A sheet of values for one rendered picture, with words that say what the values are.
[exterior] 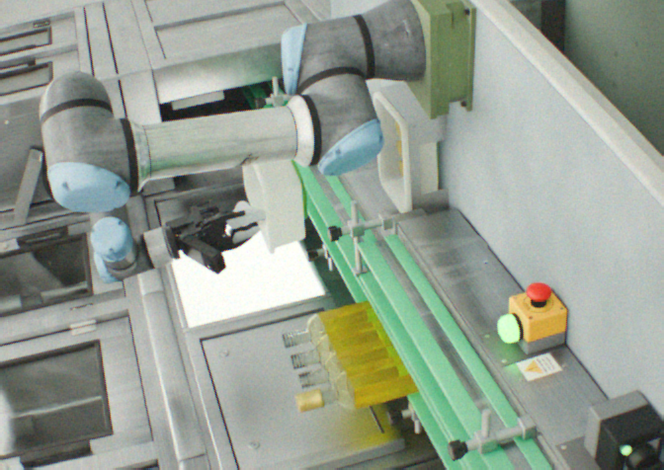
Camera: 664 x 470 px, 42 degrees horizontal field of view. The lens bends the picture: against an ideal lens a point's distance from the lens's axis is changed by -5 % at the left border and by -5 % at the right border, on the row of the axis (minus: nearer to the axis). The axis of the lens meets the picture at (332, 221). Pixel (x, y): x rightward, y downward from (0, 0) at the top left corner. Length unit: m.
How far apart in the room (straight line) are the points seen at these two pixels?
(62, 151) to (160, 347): 0.74
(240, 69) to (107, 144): 1.15
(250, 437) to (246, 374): 0.18
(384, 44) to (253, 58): 0.98
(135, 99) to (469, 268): 1.16
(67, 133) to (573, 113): 0.73
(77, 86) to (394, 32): 0.53
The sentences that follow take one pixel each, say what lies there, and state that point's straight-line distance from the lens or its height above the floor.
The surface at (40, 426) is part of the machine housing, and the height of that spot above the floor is 1.67.
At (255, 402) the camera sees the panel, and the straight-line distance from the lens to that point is 1.80.
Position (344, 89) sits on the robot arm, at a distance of 1.46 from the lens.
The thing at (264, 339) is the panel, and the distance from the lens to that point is 1.94.
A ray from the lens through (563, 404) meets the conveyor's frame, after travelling 1.36.
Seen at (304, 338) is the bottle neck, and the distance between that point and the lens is 1.72.
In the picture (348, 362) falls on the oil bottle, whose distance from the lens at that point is 1.63.
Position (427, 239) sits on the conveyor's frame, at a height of 0.85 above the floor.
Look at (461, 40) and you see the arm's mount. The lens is 1.53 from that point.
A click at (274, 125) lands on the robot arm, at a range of 1.42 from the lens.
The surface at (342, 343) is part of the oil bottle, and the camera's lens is 1.67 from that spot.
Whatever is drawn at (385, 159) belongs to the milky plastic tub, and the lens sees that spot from 1.92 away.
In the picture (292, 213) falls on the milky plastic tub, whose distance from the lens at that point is 1.71.
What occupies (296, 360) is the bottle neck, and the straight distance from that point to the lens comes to 1.67.
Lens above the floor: 1.34
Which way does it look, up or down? 11 degrees down
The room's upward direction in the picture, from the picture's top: 103 degrees counter-clockwise
